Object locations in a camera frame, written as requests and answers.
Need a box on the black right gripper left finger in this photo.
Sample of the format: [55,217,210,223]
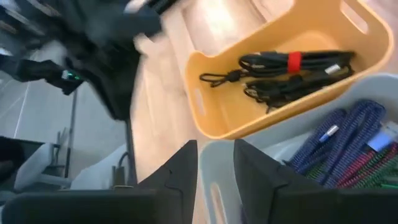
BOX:
[1,139,199,224]

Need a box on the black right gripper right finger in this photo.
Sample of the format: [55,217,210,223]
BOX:
[233,138,398,224]

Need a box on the green braided USB cable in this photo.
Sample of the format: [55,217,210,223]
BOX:
[303,161,327,184]
[351,149,398,190]

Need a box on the blue braided USB cable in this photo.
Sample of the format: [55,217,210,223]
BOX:
[323,99,396,189]
[284,108,348,184]

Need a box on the magenta braided USB cable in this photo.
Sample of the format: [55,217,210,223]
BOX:
[335,141,398,189]

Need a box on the thin black USB cable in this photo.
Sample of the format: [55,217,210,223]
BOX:
[243,73,355,114]
[198,68,249,88]

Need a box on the black cable with red tie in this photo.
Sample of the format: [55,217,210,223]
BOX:
[238,50,356,77]

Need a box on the yellow plastic bin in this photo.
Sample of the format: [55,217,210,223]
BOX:
[183,0,395,141]

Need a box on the grey plastic bin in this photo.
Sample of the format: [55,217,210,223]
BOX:
[198,73,398,224]

